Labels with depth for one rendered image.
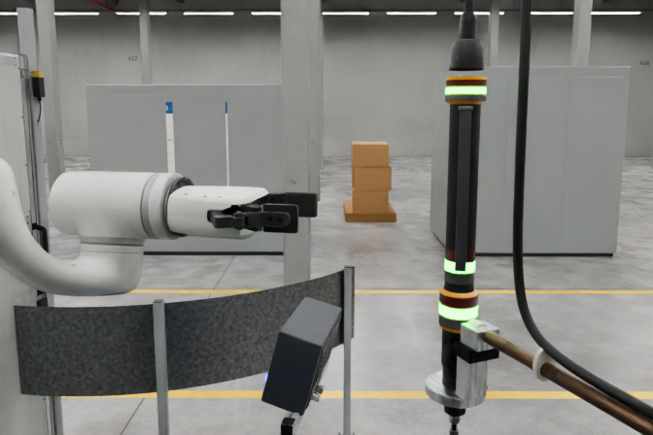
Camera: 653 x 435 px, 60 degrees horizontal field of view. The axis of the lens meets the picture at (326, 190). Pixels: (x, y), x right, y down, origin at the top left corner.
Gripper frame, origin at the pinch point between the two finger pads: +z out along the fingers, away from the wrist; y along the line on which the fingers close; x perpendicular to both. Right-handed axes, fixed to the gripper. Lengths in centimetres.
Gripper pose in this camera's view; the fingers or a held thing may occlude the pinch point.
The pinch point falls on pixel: (300, 211)
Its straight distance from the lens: 67.3
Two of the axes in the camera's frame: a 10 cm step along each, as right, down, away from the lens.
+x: 0.0, -9.9, -1.5
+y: -2.1, 1.4, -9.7
